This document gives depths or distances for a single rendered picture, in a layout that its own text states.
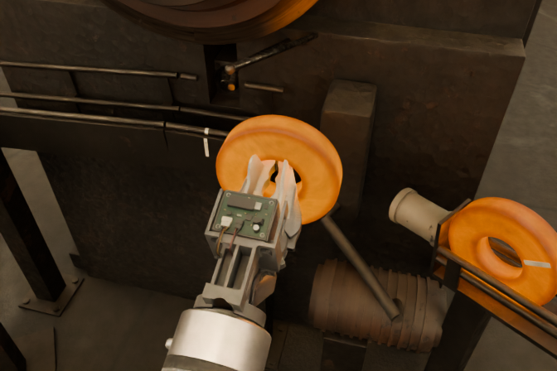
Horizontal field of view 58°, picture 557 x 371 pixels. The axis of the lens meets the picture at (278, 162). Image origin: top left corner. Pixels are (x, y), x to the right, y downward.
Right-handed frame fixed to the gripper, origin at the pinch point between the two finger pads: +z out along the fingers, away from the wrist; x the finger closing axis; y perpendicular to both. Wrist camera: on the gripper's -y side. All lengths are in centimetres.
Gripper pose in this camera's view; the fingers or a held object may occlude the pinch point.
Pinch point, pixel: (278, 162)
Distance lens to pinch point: 60.7
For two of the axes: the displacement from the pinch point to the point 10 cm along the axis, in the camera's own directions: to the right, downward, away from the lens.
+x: -9.7, -1.7, 1.8
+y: -0.6, -5.4, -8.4
